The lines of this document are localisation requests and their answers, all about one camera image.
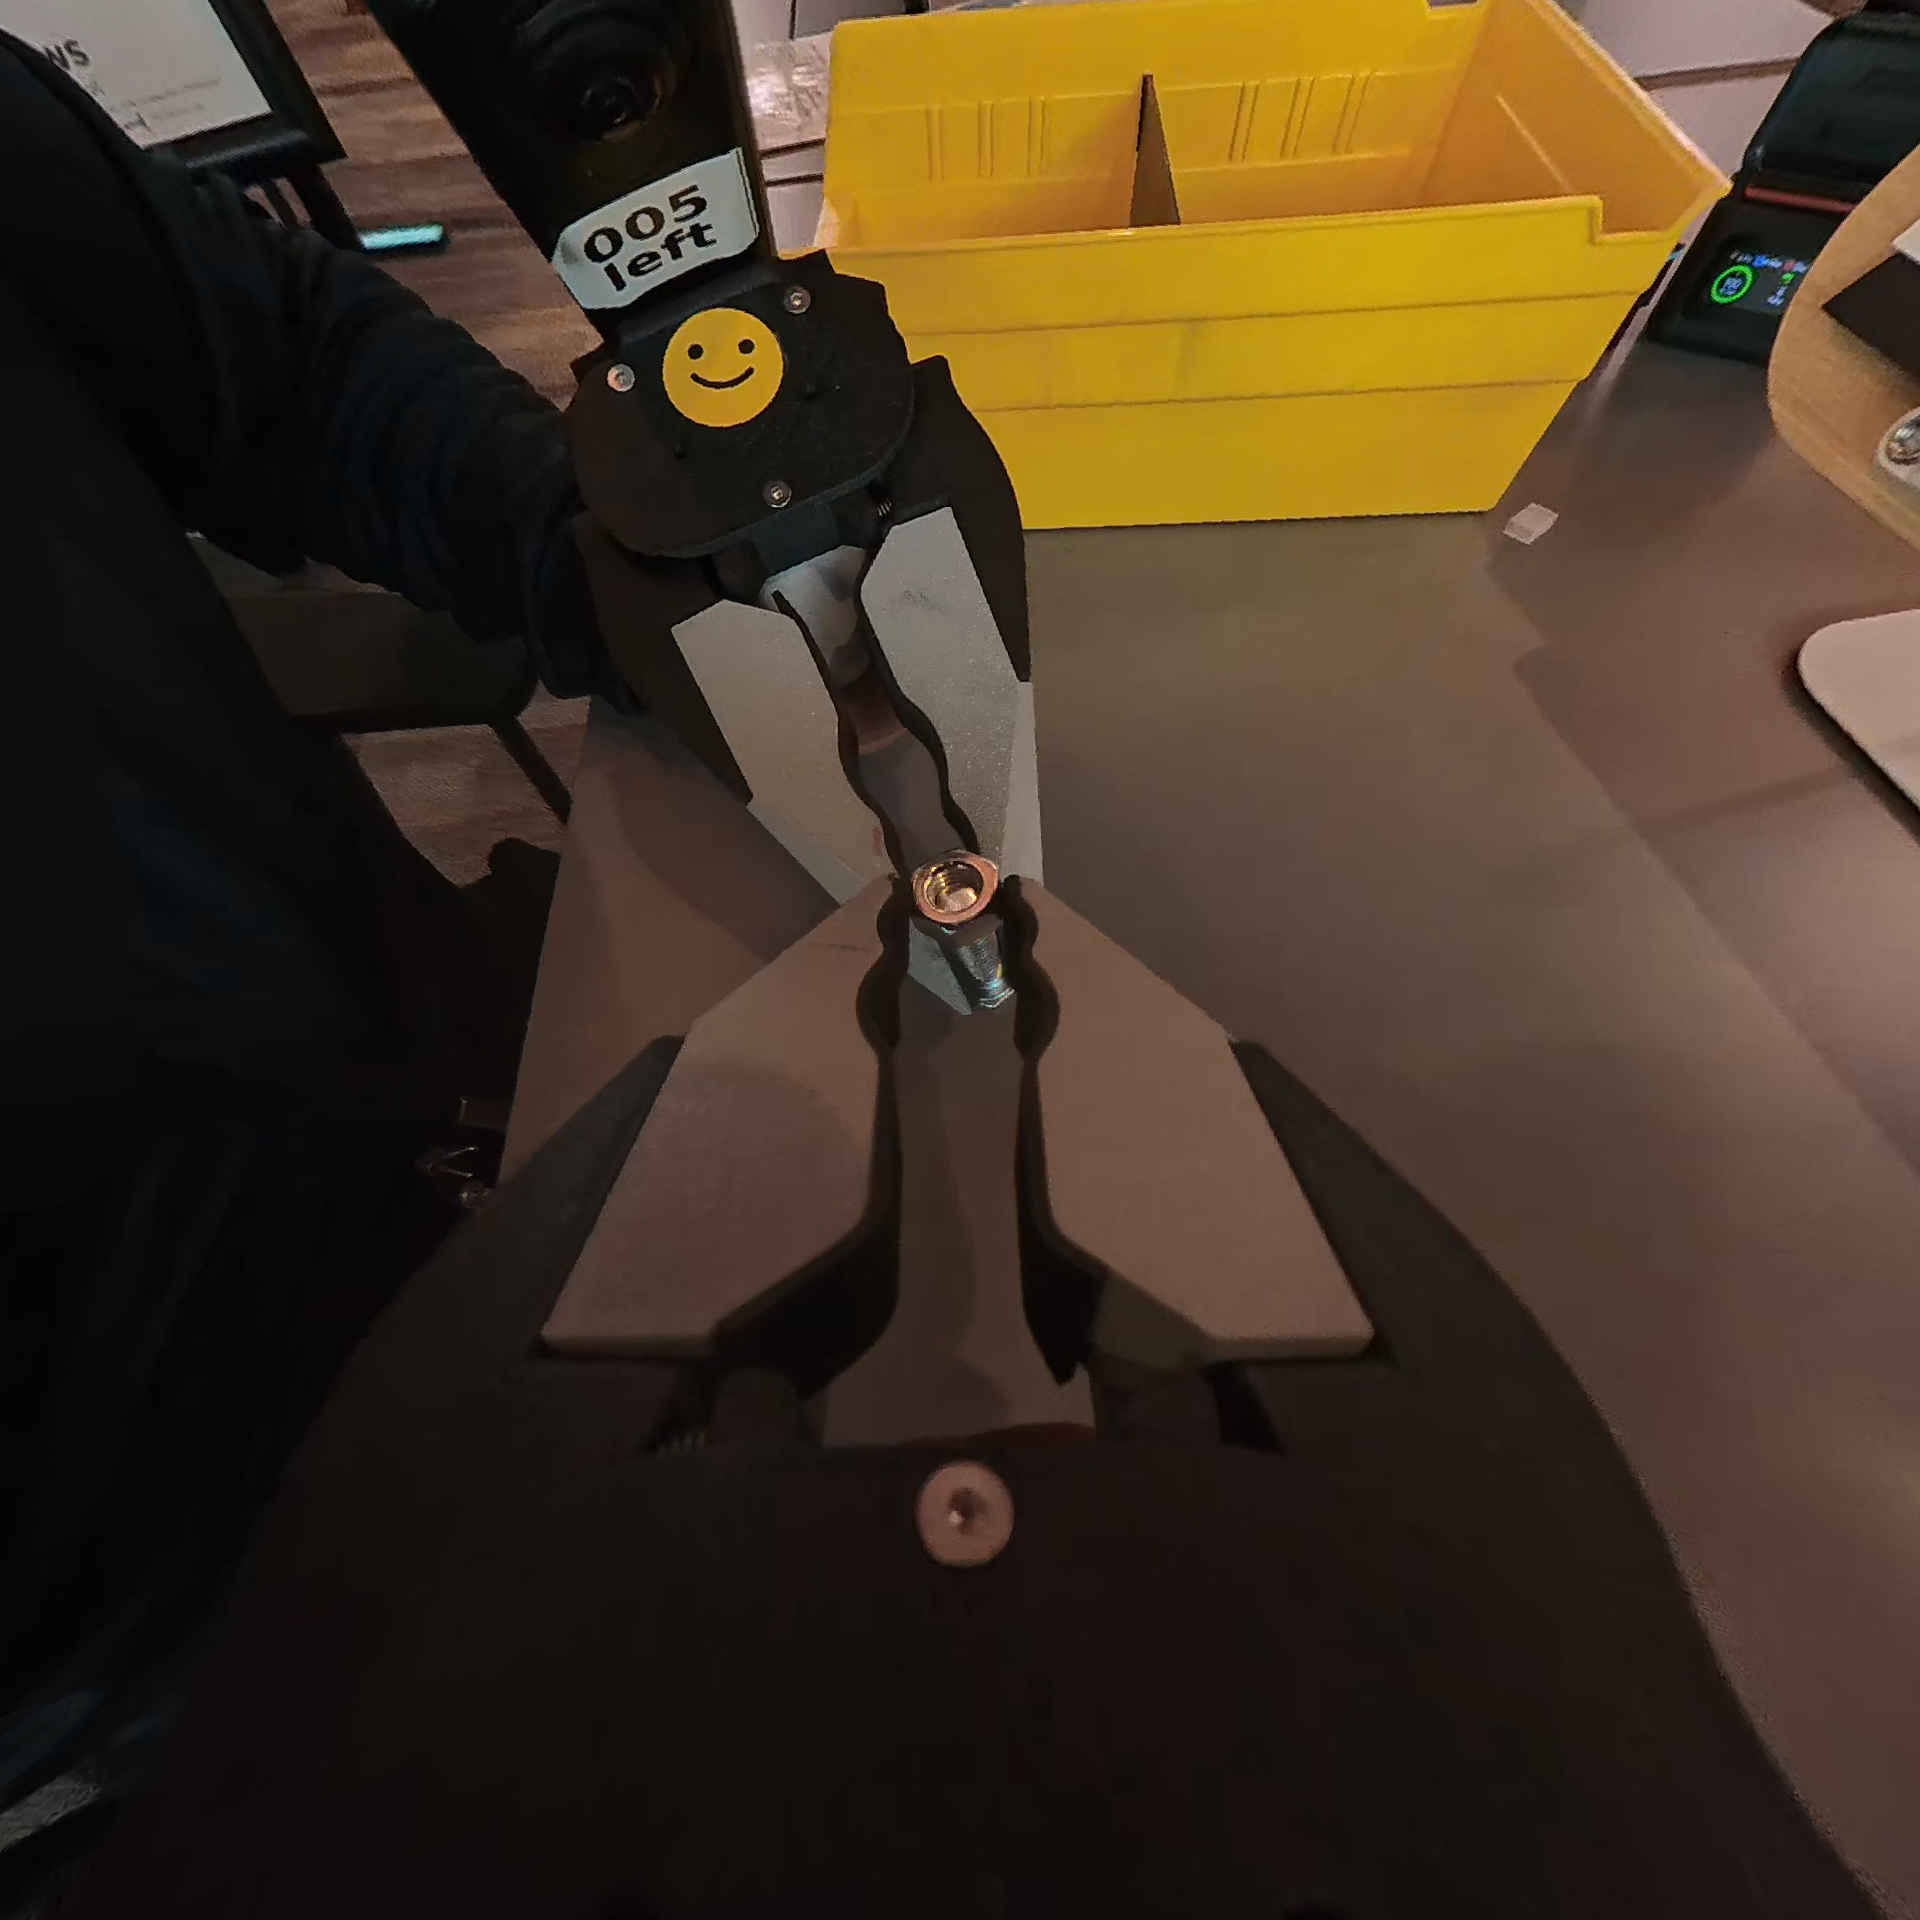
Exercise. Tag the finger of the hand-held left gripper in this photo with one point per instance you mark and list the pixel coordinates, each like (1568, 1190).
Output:
(969, 675)
(767, 722)

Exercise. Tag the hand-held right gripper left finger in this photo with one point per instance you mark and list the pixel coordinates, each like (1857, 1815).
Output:
(722, 1186)

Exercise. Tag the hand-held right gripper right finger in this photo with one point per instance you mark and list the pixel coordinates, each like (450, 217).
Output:
(1186, 1186)

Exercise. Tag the silver metal bolt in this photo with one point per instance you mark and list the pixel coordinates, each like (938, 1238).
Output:
(981, 975)

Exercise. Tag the person's left forearm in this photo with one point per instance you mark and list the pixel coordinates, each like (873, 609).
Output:
(390, 434)

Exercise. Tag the black bag with metal clips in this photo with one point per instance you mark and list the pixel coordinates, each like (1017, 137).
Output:
(480, 975)

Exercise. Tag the yellow plastic bin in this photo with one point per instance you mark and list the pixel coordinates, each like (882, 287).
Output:
(1276, 377)

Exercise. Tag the small teal device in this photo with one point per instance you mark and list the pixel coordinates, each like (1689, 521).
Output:
(402, 237)

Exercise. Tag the small white scrap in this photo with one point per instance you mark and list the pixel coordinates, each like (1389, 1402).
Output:
(1532, 523)

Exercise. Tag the person's dark clothing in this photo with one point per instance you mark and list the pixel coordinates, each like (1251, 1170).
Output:
(135, 899)

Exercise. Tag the black framed sign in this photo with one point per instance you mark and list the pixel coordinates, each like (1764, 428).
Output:
(180, 76)

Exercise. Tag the white monitor base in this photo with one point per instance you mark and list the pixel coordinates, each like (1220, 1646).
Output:
(1866, 691)

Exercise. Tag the light wooden board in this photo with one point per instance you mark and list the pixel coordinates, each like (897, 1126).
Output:
(1823, 413)

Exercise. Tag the round metal standoff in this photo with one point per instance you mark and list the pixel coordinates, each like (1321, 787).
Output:
(1905, 438)

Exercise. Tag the black device with screen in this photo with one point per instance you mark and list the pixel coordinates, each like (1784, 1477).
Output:
(1784, 151)

